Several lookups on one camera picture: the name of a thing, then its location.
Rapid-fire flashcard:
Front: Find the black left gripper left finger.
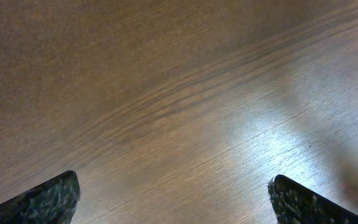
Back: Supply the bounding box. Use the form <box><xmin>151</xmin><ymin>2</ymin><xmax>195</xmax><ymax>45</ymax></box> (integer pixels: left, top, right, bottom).
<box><xmin>0</xmin><ymin>170</ymin><xmax>81</xmax><ymax>224</ymax></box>

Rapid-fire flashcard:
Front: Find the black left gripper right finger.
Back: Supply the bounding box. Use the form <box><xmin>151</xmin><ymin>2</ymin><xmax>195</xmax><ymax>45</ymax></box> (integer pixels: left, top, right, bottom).
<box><xmin>267</xmin><ymin>175</ymin><xmax>358</xmax><ymax>224</ymax></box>

